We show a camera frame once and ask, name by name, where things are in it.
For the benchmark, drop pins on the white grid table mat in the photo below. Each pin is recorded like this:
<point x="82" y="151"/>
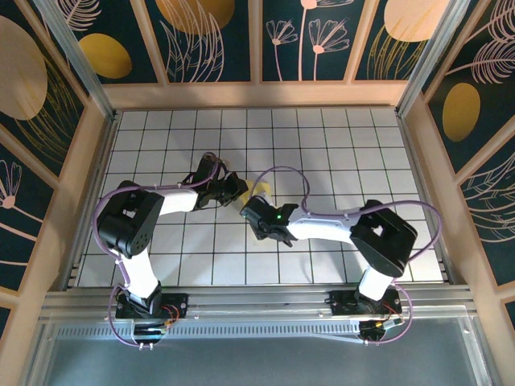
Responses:
<point x="281" y="132"/>

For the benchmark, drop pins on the aluminium extrusion beam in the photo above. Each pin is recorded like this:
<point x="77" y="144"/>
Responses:
<point x="257" y="301"/>

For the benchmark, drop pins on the aluminium corner post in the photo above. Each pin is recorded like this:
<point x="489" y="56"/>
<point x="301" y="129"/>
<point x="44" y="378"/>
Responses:
<point x="78" y="60"/>
<point x="429" y="60"/>

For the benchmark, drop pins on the aluminium table edge rail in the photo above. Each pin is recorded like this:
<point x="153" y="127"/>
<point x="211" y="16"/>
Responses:
<point x="94" y="201"/>
<point x="414" y="161"/>

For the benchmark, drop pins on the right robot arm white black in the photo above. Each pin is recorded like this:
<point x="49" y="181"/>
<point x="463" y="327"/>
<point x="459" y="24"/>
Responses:
<point x="382" y="237"/>

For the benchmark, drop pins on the grey frosted panel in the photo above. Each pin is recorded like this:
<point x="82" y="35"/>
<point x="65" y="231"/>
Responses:
<point x="257" y="362"/>

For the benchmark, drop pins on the light wooden enclosure frame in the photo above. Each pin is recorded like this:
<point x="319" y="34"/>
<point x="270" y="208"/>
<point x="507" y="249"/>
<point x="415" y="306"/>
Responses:
<point x="241" y="94"/>

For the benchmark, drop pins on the dark panel orange circle leaves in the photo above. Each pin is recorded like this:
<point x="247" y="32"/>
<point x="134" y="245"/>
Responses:
<point x="193" y="48"/>

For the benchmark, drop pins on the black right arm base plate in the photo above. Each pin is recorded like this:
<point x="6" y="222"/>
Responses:
<point x="342" y="303"/>

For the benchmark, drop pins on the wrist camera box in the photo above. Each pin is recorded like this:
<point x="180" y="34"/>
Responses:
<point x="257" y="209"/>
<point x="209" y="169"/>

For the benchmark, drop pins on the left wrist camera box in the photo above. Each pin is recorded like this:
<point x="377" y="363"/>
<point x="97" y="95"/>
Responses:
<point x="209" y="169"/>

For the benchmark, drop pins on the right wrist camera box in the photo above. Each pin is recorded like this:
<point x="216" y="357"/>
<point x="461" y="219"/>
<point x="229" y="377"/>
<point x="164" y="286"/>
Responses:
<point x="257" y="209"/>

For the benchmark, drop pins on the dark panel yellow oval print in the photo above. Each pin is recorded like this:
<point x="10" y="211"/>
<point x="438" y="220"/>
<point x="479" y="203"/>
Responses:
<point x="120" y="40"/>

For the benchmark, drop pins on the dark panel feather yellow oval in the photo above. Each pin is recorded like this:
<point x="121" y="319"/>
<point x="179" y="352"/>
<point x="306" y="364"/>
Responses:
<point x="475" y="80"/>

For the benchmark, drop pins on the dark panel large tan circle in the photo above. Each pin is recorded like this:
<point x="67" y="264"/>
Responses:
<point x="32" y="80"/>

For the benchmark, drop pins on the small black controller board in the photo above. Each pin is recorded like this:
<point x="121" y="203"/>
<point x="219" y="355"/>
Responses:
<point x="378" y="329"/>
<point x="151" y="331"/>

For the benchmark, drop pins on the dark panel pink flowers print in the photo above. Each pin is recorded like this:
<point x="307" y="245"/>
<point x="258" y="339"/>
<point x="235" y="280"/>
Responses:
<point x="310" y="40"/>

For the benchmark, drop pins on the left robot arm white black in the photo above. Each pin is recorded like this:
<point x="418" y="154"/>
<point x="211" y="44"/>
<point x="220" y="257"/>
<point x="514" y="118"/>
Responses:
<point x="128" y="221"/>

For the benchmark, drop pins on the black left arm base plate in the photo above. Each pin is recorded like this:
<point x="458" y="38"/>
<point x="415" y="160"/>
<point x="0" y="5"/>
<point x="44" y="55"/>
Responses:
<point x="177" y="305"/>

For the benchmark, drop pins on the dark panel leaf outline print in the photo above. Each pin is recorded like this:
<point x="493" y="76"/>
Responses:
<point x="491" y="221"/>

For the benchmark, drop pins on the dark panel pale circle print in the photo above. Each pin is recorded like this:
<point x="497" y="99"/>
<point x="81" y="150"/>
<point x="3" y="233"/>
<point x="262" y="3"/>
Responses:
<point x="402" y="40"/>

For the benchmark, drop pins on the dark panel flower outline print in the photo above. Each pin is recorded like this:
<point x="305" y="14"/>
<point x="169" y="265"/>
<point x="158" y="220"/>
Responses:
<point x="20" y="221"/>

